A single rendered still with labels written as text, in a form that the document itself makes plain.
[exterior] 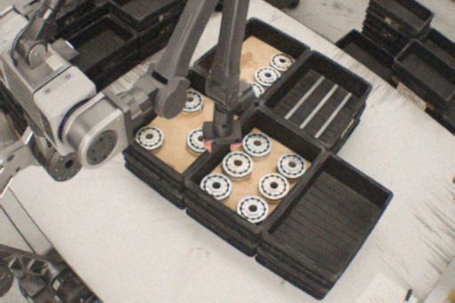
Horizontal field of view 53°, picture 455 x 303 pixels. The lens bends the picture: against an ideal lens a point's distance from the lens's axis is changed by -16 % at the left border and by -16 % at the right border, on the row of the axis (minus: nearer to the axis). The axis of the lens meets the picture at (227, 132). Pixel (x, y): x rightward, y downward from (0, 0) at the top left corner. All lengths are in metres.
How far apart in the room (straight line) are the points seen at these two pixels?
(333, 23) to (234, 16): 2.58
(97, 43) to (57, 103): 1.86
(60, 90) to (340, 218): 1.06
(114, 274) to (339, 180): 0.86
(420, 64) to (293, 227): 1.56
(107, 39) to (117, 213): 1.34
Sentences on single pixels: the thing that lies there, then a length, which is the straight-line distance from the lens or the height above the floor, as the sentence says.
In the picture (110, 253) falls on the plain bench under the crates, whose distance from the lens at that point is 1.80.
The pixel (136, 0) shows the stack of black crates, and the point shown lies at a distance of 3.03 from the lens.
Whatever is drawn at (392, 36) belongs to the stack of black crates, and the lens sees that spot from 3.20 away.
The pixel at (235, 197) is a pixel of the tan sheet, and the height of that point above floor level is 0.83.
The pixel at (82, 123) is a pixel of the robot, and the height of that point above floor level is 1.50.
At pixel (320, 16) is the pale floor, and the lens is 3.82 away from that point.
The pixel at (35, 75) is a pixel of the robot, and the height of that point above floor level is 1.53.
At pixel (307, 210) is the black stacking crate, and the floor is 0.83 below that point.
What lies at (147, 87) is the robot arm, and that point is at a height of 1.48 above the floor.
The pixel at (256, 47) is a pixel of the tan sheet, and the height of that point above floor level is 0.83.
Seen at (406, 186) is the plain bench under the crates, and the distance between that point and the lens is 2.09.
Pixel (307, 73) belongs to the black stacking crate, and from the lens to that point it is 2.15.
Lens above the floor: 2.33
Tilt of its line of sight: 52 degrees down
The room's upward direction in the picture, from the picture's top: 6 degrees clockwise
